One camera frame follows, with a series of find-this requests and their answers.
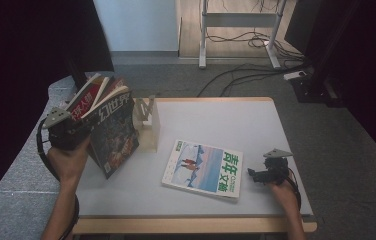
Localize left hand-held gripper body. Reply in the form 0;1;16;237
41;106;92;151

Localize black equipment stand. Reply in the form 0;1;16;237
289;0;364;108

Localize white snow scene magazine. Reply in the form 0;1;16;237
161;139;244;203

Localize person's right hand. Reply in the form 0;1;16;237
267;178;301;215

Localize red planet cover magazine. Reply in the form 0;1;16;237
90;75;128;111

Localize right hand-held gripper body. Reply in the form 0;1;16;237
259;148;294;186

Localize beige expanding book stand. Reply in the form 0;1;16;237
132;94;161;154

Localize red portrait cover magazine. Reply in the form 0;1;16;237
65;73;103;123

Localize dark blue illustrated magazine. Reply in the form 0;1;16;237
81;85;141;180

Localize person's left hand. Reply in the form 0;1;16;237
46;136;92;183

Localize white power strip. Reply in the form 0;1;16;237
283;69;308;82

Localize black post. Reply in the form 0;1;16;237
65;54;92;92

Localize grey upholstered bench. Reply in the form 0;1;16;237
0;71;117;240

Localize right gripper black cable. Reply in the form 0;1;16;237
286;168;303;215

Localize long black floor cables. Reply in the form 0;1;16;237
195;61;310;98

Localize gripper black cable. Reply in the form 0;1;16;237
35;118;81;240
286;168;303;215

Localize white metal desk frame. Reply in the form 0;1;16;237
198;0;289;70

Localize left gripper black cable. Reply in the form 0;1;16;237
35;118;81;240

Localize tangled black floor cables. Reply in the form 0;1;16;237
205;0;306;63

